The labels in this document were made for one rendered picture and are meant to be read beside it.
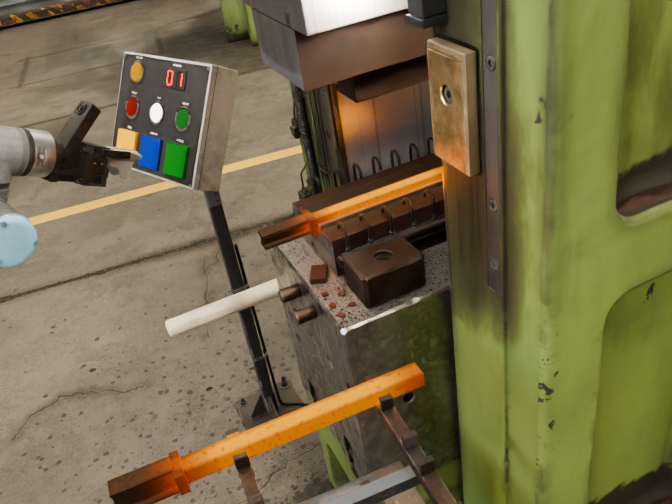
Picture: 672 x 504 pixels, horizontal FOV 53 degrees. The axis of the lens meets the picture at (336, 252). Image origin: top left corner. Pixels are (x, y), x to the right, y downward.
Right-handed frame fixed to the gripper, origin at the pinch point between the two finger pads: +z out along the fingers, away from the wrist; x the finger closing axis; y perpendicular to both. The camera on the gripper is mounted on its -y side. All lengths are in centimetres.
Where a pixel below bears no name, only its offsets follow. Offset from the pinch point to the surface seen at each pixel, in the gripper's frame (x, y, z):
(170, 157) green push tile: -1.5, 0.3, 10.2
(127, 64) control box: -24.5, -18.7, 10.9
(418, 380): 83, 18, -6
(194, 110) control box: 3.5, -11.3, 11.0
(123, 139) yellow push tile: -20.8, -0.7, 10.2
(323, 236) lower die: 50, 6, 7
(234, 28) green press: -351, -79, 327
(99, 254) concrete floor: -155, 68, 95
